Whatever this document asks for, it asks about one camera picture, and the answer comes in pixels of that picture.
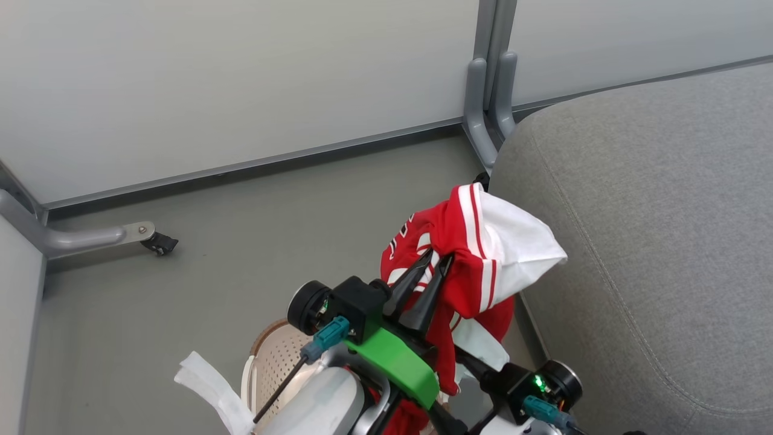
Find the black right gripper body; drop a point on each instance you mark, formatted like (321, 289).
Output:
(513, 383)

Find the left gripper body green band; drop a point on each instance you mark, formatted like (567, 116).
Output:
(392, 362)

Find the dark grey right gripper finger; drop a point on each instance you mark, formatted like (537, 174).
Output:
(477, 367)

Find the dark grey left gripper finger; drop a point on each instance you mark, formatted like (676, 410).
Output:
(427, 305)
(403, 290)

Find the red and white jersey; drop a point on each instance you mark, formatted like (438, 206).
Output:
(468, 241)

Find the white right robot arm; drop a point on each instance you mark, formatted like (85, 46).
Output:
(531, 431)

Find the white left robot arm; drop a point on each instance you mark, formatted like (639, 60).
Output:
(320, 405)

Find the beige perforated laundry basket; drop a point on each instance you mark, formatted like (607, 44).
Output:
(279, 356)

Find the black caster wheel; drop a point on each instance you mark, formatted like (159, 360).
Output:
(481, 179)
(160, 243)

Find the white cloth strip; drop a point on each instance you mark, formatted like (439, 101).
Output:
(206, 382)

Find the grey fabric sofa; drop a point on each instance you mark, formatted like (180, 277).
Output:
(664, 241)

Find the grey partition foot bar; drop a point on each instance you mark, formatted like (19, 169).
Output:
(78, 237)

